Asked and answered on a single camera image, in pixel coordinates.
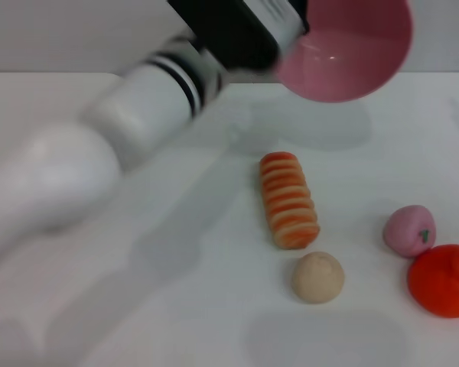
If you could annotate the pink plastic bowl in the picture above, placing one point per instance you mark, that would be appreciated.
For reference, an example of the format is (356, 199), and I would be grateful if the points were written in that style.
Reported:
(348, 61)

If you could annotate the pink toy peach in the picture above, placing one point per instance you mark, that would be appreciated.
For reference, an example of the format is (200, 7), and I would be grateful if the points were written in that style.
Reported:
(405, 229)

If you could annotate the orange striped toy bread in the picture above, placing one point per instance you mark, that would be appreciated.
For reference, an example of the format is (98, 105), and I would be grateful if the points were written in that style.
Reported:
(288, 202)

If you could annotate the beige toy bun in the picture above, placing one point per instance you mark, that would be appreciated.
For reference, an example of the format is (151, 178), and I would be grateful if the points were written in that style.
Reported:
(318, 279)

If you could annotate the red-orange toy tomato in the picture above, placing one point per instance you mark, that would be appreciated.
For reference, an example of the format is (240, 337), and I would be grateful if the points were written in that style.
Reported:
(443, 286)

